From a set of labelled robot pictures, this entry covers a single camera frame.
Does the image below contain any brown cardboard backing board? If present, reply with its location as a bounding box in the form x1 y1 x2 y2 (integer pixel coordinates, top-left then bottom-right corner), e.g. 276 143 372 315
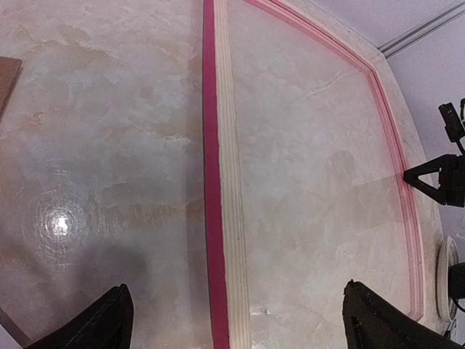
0 57 23 116

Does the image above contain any right aluminium corner post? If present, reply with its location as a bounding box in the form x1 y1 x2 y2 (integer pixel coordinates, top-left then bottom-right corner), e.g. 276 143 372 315
378 1 464 59

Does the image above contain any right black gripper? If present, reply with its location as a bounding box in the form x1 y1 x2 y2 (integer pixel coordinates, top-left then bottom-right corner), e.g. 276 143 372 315
403 154 465 208

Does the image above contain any pink wooden picture frame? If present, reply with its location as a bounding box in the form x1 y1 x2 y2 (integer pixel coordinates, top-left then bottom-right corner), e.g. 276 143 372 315
203 1 425 348

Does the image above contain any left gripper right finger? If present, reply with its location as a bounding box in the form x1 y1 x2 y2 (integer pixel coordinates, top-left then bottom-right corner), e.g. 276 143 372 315
342 280 461 349

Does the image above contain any black cylindrical cup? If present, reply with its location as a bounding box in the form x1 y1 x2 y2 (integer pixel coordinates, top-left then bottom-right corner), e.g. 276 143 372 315
448 262 465 301

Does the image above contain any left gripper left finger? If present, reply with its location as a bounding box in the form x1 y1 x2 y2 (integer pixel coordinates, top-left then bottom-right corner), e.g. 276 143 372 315
28 284 134 349

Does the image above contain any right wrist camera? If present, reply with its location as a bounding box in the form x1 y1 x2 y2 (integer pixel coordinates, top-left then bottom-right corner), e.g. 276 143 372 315
438 99 465 143

